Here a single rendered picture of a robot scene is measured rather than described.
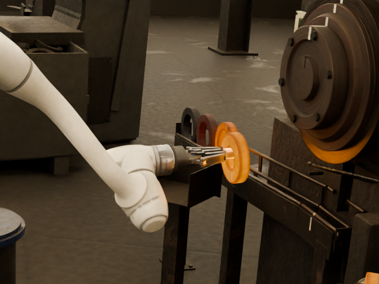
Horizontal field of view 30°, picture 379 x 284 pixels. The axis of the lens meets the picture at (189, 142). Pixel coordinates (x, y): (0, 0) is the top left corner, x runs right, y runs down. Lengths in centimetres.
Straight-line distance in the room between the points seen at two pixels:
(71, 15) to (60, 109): 306
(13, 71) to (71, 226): 204
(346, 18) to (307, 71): 17
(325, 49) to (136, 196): 61
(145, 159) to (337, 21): 64
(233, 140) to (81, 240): 155
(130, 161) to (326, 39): 62
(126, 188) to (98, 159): 11
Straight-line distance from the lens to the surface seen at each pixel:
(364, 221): 187
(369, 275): 162
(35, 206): 387
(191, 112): 299
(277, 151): 246
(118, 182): 181
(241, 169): 207
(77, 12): 472
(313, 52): 192
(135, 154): 197
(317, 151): 205
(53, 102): 177
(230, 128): 265
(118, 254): 335
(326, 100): 184
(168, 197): 241
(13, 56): 167
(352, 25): 187
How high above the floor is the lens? 148
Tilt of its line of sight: 17 degrees down
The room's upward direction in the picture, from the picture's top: 4 degrees clockwise
